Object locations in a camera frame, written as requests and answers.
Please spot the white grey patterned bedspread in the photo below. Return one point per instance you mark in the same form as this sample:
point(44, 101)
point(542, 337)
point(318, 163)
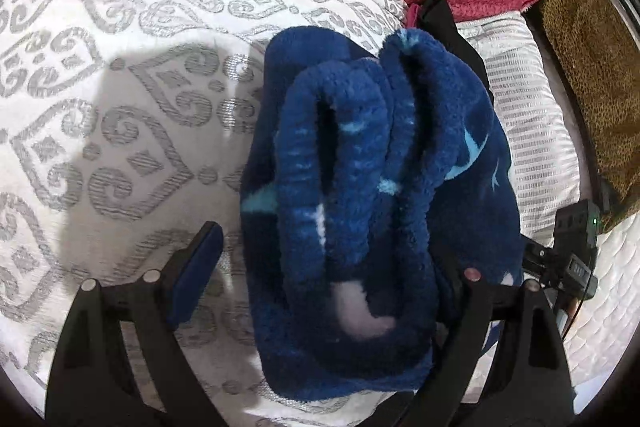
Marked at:
point(125, 57)

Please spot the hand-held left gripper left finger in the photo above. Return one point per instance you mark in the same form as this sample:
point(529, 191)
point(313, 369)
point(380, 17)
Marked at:
point(197, 267)

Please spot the white quilted mattress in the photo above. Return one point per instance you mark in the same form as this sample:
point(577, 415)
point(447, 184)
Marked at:
point(610, 297)

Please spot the white striped pillow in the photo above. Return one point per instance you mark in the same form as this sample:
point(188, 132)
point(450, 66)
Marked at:
point(535, 122)

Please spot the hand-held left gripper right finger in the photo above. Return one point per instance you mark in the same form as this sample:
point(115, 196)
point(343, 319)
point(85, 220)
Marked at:
point(475, 307)

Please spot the blue fleece blanket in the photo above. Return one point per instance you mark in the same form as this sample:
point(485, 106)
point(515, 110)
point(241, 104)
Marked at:
point(350, 182)

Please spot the black folded cloth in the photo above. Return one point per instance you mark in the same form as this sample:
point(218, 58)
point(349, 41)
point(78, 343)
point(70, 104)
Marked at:
point(450, 37)

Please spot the brown spotted cloth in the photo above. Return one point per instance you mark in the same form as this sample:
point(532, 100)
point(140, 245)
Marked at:
point(600, 82)

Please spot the pink cloth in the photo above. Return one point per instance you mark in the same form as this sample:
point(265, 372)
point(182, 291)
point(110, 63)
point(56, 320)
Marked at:
point(414, 16)

